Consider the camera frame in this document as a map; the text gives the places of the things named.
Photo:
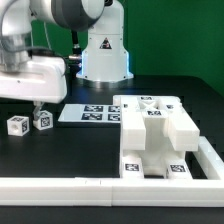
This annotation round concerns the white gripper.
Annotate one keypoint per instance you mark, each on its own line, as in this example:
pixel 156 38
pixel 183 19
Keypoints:
pixel 42 79

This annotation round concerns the white cube nut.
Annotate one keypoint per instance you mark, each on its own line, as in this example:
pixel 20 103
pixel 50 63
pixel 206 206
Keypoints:
pixel 18 125
pixel 45 121

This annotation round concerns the white cube nut front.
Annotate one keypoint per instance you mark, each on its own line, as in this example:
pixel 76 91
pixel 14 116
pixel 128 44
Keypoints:
pixel 18 125

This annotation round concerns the white long chair back bar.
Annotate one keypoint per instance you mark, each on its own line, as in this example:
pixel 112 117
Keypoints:
pixel 179 127

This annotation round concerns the white chair seat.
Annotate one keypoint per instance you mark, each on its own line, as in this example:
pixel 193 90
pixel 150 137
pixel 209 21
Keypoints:
pixel 142 133

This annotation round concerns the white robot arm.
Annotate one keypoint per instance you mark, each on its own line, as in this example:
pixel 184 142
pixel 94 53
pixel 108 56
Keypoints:
pixel 105 61

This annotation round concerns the white tag base sheet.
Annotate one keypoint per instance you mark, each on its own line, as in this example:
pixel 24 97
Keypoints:
pixel 90 113

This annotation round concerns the white L-shaped fence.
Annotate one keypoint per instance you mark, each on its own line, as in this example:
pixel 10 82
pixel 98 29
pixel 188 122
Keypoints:
pixel 207 192

